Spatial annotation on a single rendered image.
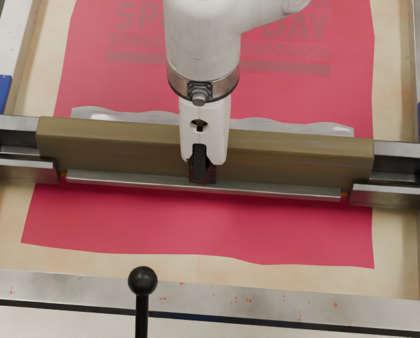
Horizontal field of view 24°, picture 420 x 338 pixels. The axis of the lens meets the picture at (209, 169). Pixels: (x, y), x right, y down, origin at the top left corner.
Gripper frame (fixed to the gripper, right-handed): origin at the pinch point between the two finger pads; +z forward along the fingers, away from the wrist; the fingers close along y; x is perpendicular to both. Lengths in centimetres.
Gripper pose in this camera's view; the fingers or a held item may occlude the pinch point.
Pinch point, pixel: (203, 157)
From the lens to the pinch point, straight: 113.3
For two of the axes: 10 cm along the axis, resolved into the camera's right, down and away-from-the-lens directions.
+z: 0.0, 5.7, 8.2
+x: -10.0, -0.7, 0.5
